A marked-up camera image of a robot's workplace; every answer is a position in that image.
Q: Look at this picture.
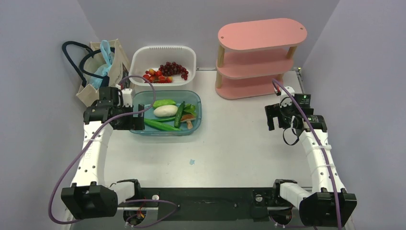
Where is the blue plastic grocery bag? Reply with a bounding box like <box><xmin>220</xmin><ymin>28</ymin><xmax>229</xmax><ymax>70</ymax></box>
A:
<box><xmin>90</xmin><ymin>40</ymin><xmax>115</xmax><ymax>90</ymax></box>

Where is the beige canvas tote bag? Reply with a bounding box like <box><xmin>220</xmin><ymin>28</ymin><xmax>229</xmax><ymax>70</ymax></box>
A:
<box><xmin>61</xmin><ymin>39</ymin><xmax>134</xmax><ymax>107</ymax></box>

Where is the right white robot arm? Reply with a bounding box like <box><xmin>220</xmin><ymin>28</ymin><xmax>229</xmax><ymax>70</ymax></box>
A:
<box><xmin>265</xmin><ymin>103</ymin><xmax>357</xmax><ymax>227</ymax></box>

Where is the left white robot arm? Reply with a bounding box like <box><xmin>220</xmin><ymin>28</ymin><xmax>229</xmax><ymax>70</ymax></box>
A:
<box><xmin>61</xmin><ymin>87</ymin><xmax>145</xmax><ymax>220</ymax></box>

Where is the green bumpy cucumber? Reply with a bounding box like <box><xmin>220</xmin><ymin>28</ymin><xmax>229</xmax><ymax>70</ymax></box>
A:
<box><xmin>152</xmin><ymin>99</ymin><xmax>176</xmax><ymax>109</ymax></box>

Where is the long green okra pod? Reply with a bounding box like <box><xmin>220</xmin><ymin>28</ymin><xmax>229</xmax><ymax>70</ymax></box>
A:
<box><xmin>144</xmin><ymin>119</ymin><xmax>181</xmax><ymax>131</ymax></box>

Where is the red cherries pile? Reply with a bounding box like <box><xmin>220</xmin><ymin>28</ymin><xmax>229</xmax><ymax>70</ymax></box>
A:
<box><xmin>143</xmin><ymin>69</ymin><xmax>173</xmax><ymax>83</ymax></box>

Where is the dark green cucumber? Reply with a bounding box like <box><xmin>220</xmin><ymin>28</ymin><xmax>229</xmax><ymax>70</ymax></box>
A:
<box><xmin>174</xmin><ymin>101</ymin><xmax>185</xmax><ymax>128</ymax></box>

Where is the blue transparent tray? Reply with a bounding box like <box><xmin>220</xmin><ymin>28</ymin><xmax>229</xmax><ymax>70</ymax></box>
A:
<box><xmin>130</xmin><ymin>90</ymin><xmax>202</xmax><ymax>136</ymax></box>

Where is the white plastic basket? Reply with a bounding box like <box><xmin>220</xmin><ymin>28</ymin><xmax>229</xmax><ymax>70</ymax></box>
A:
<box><xmin>129</xmin><ymin>46</ymin><xmax>197</xmax><ymax>89</ymax></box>

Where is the red grape bunch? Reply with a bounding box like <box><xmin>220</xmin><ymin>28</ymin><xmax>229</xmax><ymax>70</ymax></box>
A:
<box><xmin>158</xmin><ymin>62</ymin><xmax>189</xmax><ymax>80</ymax></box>

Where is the pink three-tier shelf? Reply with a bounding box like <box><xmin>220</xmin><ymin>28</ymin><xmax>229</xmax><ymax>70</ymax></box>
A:
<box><xmin>215</xmin><ymin>18</ymin><xmax>307</xmax><ymax>100</ymax></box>

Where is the green leafy vegetable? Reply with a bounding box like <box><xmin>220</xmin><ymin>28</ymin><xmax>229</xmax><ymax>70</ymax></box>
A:
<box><xmin>182</xmin><ymin>103</ymin><xmax>197</xmax><ymax>117</ymax></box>

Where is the brown mushroom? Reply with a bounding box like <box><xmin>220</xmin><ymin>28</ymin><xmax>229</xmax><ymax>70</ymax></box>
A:
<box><xmin>180</xmin><ymin>114</ymin><xmax>196</xmax><ymax>130</ymax></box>

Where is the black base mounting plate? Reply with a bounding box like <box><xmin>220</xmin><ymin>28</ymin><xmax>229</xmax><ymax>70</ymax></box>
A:
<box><xmin>119</xmin><ymin>187</ymin><xmax>294</xmax><ymax>224</ymax></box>

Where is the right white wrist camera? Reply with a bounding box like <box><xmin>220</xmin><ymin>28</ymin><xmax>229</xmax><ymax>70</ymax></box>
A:
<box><xmin>274</xmin><ymin>86</ymin><xmax>295</xmax><ymax>100</ymax></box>

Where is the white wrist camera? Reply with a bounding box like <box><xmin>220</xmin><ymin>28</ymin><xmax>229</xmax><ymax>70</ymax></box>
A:
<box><xmin>121</xmin><ymin>88</ymin><xmax>135</xmax><ymax>107</ymax></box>
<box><xmin>274</xmin><ymin>86</ymin><xmax>295</xmax><ymax>100</ymax></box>

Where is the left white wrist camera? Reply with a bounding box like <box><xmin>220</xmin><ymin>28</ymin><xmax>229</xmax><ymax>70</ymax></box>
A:
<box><xmin>121</xmin><ymin>88</ymin><xmax>135</xmax><ymax>107</ymax></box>

